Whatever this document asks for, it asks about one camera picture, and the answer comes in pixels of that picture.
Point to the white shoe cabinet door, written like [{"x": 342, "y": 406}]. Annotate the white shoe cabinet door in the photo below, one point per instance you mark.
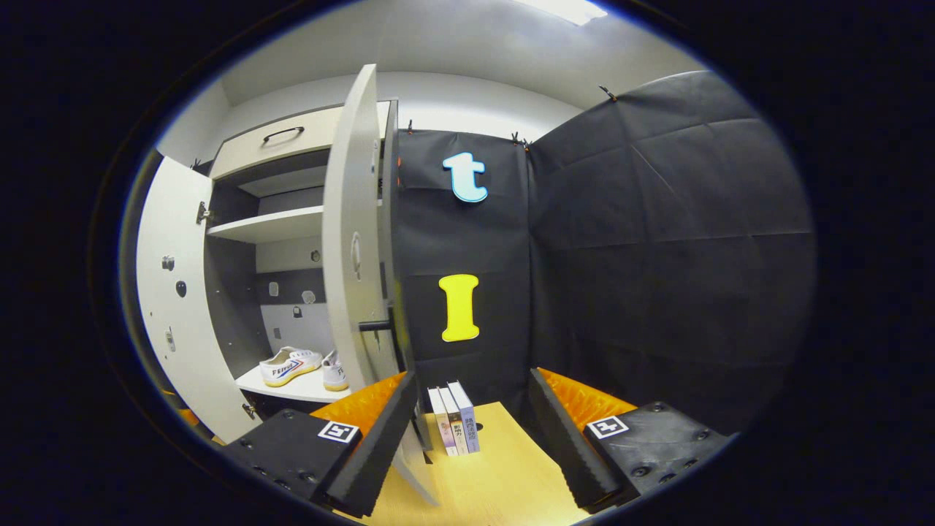
[
  {"x": 175, "y": 329},
  {"x": 350, "y": 219}
]

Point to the white cabinet drawer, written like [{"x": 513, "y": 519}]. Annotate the white cabinet drawer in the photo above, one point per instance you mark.
[{"x": 248, "y": 150}]

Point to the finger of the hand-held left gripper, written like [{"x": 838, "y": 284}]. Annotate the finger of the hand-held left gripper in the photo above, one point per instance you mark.
[{"x": 186, "y": 416}]

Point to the grey book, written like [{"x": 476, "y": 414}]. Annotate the grey book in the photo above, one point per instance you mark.
[{"x": 455, "y": 424}]

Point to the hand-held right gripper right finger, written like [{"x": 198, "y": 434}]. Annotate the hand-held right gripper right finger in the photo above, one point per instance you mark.
[{"x": 566, "y": 446}]

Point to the white canvas shoe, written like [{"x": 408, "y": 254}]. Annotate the white canvas shoe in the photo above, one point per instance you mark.
[
  {"x": 334, "y": 374},
  {"x": 292, "y": 365}
]

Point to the white shoe cabinet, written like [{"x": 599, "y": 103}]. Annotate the white shoe cabinet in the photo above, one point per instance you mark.
[{"x": 241, "y": 292}]

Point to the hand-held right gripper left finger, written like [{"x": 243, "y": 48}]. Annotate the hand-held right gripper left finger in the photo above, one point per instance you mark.
[{"x": 376, "y": 453}]

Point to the pale pink book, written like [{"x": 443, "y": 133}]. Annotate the pale pink book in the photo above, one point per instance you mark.
[{"x": 443, "y": 427}]

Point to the long ceiling light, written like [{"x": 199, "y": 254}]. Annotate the long ceiling light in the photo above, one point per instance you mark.
[{"x": 566, "y": 9}]

